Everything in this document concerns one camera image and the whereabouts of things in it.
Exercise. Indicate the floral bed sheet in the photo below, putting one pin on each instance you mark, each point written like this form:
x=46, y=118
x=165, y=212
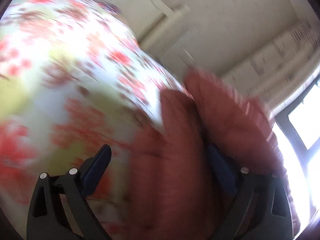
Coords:
x=73, y=78

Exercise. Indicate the striped patterned curtain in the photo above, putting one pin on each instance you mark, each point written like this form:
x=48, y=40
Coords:
x=280, y=70

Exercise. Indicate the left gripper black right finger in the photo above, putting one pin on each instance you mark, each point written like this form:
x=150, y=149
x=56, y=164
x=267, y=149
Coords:
x=260, y=207

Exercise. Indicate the dark window frame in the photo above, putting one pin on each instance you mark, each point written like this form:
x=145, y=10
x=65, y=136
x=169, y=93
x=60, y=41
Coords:
x=297, y=129

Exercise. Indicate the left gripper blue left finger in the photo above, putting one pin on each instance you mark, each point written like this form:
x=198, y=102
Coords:
x=47, y=218

